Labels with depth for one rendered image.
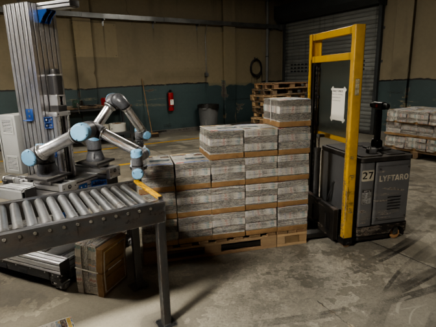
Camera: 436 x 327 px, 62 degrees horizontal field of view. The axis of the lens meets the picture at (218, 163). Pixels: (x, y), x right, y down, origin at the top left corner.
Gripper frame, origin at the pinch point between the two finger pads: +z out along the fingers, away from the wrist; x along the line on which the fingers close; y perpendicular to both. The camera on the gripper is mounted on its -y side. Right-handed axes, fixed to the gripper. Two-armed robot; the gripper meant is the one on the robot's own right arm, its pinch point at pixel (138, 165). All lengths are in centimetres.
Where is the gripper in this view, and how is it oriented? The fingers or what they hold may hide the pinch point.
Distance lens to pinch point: 278.1
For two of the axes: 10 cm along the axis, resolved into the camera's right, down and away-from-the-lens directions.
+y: -0.2, -9.7, -2.3
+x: -9.8, 0.7, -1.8
